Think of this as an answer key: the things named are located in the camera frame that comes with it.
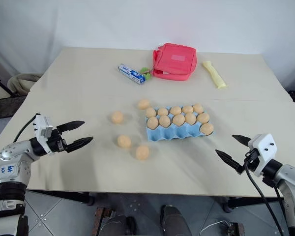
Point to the beige fabric bag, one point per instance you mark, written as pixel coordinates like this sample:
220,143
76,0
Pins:
20,82

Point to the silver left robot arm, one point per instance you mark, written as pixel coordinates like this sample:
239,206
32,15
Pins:
11,157

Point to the dark rounded shape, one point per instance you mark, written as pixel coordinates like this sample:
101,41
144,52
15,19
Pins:
118,225
173,221

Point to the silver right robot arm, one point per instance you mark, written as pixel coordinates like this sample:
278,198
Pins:
291,179

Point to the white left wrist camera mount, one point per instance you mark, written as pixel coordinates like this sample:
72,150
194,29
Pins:
43,125

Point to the green round toy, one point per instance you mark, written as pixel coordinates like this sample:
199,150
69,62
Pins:
145,71

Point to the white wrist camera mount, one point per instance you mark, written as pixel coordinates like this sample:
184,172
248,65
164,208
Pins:
43,125
265,145

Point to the black stand pole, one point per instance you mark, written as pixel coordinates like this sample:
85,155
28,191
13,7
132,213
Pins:
0,83

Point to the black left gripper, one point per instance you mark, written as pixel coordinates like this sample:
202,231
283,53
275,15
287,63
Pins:
56,142

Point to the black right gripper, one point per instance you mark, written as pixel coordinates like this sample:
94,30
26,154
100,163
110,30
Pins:
252,161

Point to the beige egg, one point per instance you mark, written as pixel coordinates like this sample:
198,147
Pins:
187,109
198,108
163,111
153,122
175,110
178,120
190,118
124,141
142,152
202,118
151,112
207,129
117,117
164,121
143,104

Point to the pale yellow plastic tube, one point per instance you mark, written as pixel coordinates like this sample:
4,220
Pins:
215,75

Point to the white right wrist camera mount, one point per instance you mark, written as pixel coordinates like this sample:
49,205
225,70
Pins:
265,145

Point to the rusty brown metal frame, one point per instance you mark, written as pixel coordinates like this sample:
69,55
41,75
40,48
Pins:
100,221
236,229

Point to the blue white toothpaste box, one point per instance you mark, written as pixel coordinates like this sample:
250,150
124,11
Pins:
131,73

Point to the black flat panel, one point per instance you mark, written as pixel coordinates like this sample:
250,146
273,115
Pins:
7,105

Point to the blue egg tray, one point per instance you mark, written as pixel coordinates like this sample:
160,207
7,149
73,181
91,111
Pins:
169,135

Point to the pink fabric pouch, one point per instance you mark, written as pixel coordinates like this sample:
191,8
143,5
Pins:
174,61

